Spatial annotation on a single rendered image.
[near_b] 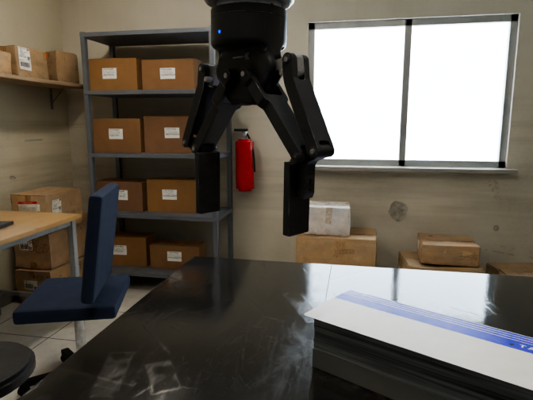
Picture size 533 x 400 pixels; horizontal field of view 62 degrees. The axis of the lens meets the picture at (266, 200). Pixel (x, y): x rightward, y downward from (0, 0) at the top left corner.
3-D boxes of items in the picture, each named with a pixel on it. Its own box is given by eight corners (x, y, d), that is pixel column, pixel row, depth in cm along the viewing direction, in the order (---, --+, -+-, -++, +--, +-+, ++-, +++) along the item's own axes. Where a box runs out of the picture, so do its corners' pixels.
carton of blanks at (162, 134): (144, 152, 349) (143, 116, 344) (153, 151, 365) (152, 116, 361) (196, 153, 342) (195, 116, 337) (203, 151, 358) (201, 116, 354)
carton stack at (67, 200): (83, 268, 414) (77, 179, 400) (115, 271, 408) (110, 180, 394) (15, 305, 331) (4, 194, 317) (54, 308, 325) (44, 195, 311)
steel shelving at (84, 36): (124, 271, 405) (110, 42, 372) (234, 279, 385) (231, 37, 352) (96, 289, 363) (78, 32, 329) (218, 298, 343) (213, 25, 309)
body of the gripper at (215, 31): (306, 9, 43) (304, 105, 45) (247, 21, 49) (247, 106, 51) (251, -8, 38) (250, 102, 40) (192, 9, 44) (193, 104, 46)
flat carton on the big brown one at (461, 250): (413, 250, 351) (415, 231, 348) (469, 253, 343) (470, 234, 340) (420, 264, 315) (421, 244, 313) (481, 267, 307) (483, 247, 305)
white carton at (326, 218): (304, 226, 360) (305, 199, 357) (350, 228, 353) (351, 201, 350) (301, 235, 332) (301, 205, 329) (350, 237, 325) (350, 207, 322)
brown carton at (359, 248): (301, 255, 370) (301, 224, 366) (375, 259, 358) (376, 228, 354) (294, 270, 332) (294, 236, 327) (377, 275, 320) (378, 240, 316)
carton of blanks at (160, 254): (150, 267, 364) (149, 244, 361) (159, 261, 381) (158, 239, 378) (199, 271, 357) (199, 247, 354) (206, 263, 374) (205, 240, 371)
